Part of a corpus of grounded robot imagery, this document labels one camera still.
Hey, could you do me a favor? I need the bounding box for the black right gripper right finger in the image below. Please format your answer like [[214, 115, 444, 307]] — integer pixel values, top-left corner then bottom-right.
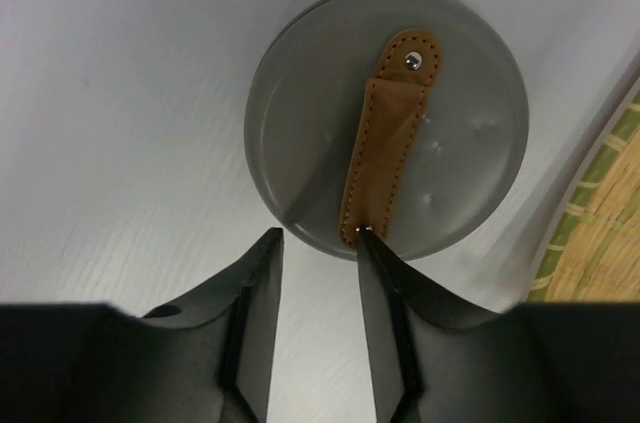
[[356, 227, 639, 422]]

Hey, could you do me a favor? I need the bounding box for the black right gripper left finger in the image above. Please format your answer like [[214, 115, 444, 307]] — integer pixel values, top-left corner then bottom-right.
[[1, 228, 284, 422]]

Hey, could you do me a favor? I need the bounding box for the bamboo woven tray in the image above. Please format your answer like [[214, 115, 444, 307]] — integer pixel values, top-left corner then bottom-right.
[[527, 86, 639, 302]]

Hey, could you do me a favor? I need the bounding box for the grey canister lid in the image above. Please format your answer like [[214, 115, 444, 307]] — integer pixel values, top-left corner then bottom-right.
[[244, 0, 529, 260]]

